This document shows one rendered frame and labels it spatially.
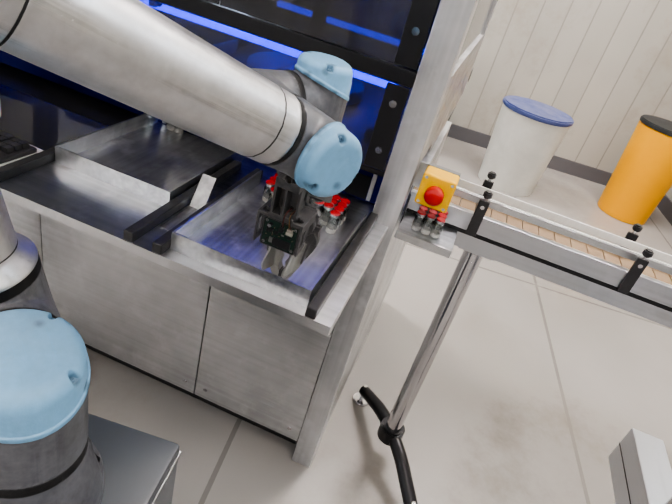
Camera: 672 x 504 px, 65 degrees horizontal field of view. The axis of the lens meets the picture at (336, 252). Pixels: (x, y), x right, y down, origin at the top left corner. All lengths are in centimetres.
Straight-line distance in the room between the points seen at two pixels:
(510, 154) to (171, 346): 305
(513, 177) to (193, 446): 313
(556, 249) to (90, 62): 108
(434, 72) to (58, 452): 86
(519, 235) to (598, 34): 386
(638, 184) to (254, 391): 359
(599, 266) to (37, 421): 112
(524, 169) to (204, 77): 381
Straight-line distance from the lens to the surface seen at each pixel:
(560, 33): 499
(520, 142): 410
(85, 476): 69
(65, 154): 119
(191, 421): 182
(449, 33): 107
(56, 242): 175
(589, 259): 132
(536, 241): 129
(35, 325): 61
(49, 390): 56
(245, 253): 97
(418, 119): 110
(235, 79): 47
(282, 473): 175
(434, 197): 111
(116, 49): 42
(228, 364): 161
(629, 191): 462
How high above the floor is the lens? 142
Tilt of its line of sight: 31 degrees down
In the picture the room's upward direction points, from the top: 17 degrees clockwise
